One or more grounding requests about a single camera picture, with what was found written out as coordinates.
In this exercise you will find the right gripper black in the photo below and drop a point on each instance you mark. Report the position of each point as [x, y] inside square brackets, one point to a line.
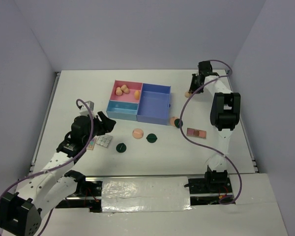
[193, 88]

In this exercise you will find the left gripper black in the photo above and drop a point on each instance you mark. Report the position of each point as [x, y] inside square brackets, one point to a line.
[105, 126]

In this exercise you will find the beige gourd sponge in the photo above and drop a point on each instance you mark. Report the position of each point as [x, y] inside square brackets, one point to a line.
[125, 89]
[118, 91]
[187, 94]

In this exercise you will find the green puff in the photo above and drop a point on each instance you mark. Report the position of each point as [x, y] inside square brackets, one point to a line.
[121, 148]
[178, 123]
[151, 138]

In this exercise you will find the orange teardrop sponge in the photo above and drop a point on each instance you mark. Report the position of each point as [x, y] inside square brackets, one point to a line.
[137, 94]

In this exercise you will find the peach round puff with ribbon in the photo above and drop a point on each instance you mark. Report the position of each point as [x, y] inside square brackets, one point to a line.
[172, 121]

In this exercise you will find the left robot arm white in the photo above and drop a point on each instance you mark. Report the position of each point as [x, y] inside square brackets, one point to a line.
[21, 213]

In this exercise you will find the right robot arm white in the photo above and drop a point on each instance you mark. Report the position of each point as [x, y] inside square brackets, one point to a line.
[224, 114]

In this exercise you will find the light blue plastic bin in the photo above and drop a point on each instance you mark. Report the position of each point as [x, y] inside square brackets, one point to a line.
[122, 110]

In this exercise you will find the silver eyeshadow palette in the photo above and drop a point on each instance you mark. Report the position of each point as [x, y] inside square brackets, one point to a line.
[104, 140]

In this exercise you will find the colourful eyeshadow palette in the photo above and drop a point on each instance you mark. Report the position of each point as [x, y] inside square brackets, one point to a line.
[91, 144]

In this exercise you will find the purple plastic bin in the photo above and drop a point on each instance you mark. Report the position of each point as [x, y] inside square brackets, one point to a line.
[154, 104]

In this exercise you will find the three-colour blush palette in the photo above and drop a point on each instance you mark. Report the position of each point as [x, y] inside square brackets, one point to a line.
[191, 132]

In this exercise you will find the pink plastic bin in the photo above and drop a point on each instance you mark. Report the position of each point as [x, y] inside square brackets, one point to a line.
[133, 86]

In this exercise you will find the silver foil tape sheet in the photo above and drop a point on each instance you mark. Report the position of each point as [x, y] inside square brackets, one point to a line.
[145, 194]

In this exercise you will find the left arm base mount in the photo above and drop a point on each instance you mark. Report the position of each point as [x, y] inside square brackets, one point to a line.
[87, 193]

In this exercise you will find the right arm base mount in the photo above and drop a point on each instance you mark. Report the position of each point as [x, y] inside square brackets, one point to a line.
[211, 189]

